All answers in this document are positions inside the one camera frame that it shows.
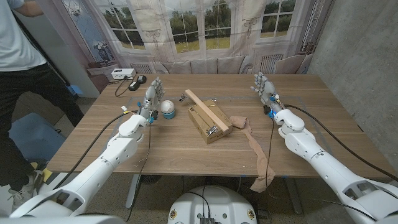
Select printed window backdrop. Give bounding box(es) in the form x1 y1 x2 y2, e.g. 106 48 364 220
37 0 335 94

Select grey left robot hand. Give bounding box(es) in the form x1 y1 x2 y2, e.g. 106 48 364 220
140 77 165 121

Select blue chair seat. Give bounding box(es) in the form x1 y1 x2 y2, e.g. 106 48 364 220
8 112 66 162

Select brown cardboard package box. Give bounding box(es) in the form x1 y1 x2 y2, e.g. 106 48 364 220
187 99 233 145

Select person in white shirt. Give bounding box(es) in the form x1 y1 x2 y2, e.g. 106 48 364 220
0 0 85 212

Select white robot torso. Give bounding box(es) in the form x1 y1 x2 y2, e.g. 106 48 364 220
167 185 258 224

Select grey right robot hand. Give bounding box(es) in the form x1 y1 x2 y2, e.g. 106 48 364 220
250 72 285 114

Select white power strip box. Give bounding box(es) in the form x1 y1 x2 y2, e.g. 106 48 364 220
111 68 137 80

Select light wooden slat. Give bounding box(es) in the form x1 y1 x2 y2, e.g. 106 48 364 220
185 89 230 133

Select black power cord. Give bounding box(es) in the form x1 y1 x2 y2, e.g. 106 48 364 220
114 77 133 98

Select grey table leg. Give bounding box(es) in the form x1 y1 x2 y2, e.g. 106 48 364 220
284 177 303 215
125 174 141 209

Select beige elastic arm wrap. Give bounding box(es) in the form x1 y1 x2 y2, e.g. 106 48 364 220
229 115 276 194

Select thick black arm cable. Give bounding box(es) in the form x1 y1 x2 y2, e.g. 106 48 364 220
284 104 398 183
53 111 137 190

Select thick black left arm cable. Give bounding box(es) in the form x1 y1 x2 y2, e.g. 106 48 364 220
53 111 137 190

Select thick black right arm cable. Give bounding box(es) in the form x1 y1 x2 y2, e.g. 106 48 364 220
284 104 398 183

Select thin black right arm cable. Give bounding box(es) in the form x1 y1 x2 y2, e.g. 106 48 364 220
265 118 275 187

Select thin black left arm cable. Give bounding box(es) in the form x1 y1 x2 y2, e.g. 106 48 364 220
126 123 152 222

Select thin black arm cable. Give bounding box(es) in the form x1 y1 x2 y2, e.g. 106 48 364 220
126 123 152 222
265 118 275 187

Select white baseball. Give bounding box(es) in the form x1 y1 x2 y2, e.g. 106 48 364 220
160 100 176 114

